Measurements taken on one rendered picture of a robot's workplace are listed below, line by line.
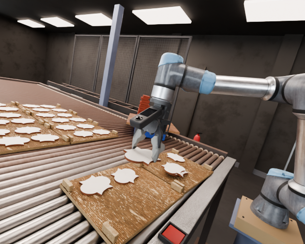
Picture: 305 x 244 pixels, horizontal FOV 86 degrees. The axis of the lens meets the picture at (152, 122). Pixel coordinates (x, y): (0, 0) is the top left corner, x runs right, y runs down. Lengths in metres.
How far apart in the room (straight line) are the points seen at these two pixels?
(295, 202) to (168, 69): 0.66
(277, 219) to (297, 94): 0.53
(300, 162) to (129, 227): 0.63
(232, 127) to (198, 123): 0.83
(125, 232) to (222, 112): 4.12
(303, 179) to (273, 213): 0.24
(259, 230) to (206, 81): 0.65
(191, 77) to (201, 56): 4.33
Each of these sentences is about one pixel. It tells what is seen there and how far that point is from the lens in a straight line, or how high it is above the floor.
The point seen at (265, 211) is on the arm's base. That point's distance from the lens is 0.97.
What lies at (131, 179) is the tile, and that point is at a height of 0.94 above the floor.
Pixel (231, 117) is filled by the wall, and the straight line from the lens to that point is 4.47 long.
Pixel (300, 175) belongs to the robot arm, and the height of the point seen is 1.20.
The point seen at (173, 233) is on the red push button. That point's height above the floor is 0.93.
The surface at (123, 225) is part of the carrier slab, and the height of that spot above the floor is 0.94.
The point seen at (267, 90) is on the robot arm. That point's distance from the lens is 0.79.
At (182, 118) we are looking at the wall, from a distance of 4.83.
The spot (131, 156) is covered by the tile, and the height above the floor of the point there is 1.14.
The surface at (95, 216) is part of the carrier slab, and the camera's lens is 0.65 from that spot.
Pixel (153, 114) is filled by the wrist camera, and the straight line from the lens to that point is 0.52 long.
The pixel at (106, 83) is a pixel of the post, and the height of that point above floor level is 1.31.
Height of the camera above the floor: 1.37
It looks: 11 degrees down
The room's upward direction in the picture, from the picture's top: 13 degrees clockwise
